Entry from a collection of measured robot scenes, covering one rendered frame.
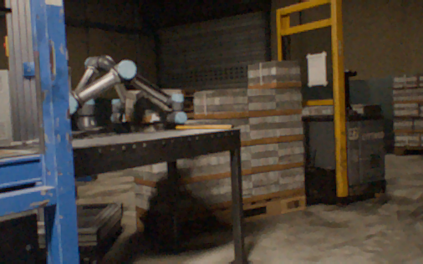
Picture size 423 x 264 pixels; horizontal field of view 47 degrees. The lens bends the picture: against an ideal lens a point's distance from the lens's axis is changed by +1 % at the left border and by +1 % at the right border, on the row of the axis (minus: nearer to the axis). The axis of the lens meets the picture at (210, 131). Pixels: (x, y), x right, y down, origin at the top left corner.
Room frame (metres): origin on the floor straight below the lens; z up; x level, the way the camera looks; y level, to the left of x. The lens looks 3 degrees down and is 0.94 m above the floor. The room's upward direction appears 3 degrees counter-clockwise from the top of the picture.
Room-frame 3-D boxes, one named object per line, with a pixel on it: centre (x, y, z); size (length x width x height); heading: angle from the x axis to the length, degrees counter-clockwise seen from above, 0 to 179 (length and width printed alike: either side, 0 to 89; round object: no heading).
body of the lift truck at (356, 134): (4.76, -1.25, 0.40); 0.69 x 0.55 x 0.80; 34
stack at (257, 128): (3.91, 0.03, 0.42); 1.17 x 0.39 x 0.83; 124
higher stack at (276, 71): (4.31, -0.58, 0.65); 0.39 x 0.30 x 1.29; 34
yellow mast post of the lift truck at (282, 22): (4.83, -0.76, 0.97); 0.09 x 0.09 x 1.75; 34
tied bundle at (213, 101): (3.99, -0.09, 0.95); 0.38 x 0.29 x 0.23; 33
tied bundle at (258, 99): (4.15, -0.33, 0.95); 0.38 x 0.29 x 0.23; 33
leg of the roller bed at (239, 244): (2.86, -0.14, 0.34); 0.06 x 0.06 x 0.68; 53
